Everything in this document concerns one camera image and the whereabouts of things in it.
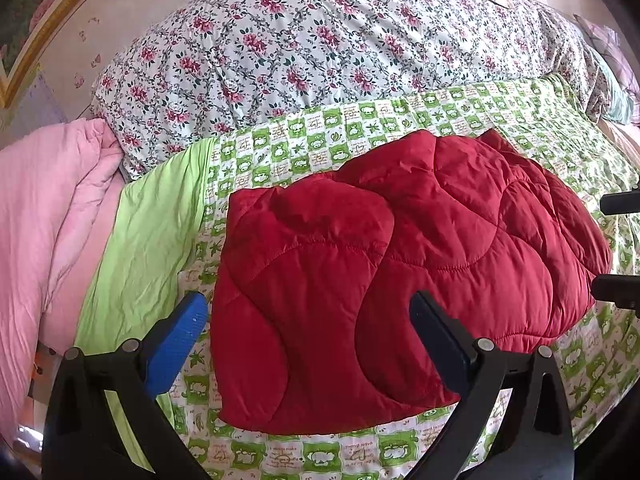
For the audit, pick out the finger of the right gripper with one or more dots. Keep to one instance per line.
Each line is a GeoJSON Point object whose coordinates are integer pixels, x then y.
{"type": "Point", "coordinates": [621, 290]}
{"type": "Point", "coordinates": [620, 203]}

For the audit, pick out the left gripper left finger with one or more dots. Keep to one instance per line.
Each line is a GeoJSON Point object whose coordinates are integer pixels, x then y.
{"type": "Point", "coordinates": [80, 438]}

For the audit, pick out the red quilted puffer jacket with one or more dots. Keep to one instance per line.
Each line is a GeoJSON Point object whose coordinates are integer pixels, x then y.
{"type": "Point", "coordinates": [310, 329]}

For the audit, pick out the green patterned bed sheet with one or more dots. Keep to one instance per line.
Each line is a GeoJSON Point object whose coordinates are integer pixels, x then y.
{"type": "Point", "coordinates": [169, 229]}

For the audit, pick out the pink folded blanket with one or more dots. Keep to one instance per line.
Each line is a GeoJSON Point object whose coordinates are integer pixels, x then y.
{"type": "Point", "coordinates": [60, 188]}

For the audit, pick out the floral white quilt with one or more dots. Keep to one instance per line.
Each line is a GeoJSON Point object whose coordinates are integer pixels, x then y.
{"type": "Point", "coordinates": [215, 66]}

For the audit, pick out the gold framed picture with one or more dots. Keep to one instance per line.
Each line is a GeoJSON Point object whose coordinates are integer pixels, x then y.
{"type": "Point", "coordinates": [51, 20]}

